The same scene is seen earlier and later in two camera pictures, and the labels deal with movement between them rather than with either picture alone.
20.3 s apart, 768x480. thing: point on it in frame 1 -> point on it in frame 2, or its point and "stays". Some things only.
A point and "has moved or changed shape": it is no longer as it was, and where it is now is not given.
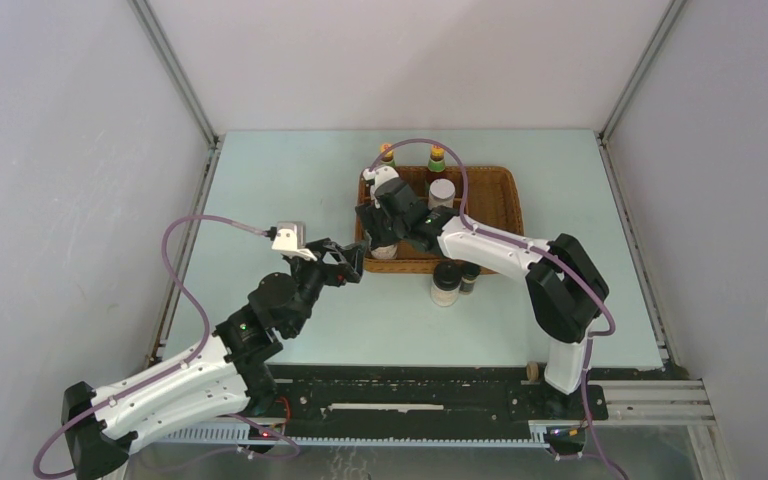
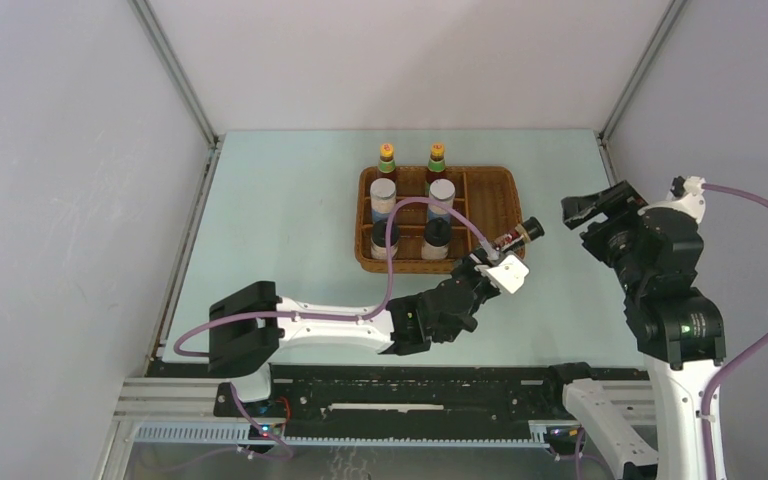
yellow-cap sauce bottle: (388, 159) stays
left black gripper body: (311, 276) -> (476, 280)
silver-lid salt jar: (441, 193) stays
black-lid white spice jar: (447, 275) has moved or changed shape
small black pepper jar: (470, 272) has moved or changed shape
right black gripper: (369, 218) -> (618, 197)
